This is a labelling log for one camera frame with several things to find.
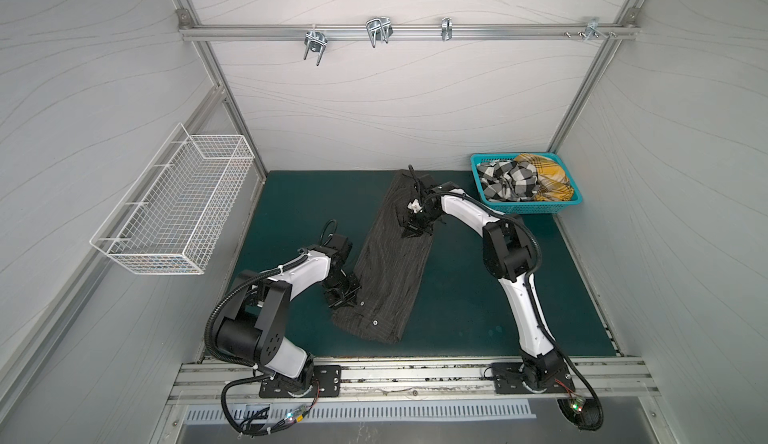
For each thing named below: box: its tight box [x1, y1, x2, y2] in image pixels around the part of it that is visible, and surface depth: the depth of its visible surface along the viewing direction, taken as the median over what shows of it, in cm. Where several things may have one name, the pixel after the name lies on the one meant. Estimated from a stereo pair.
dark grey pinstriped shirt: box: [332, 170, 434, 344], surface depth 91 cm
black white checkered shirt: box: [477, 159, 540, 202], surface depth 107 cm
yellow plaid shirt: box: [514, 154, 574, 202], surface depth 106 cm
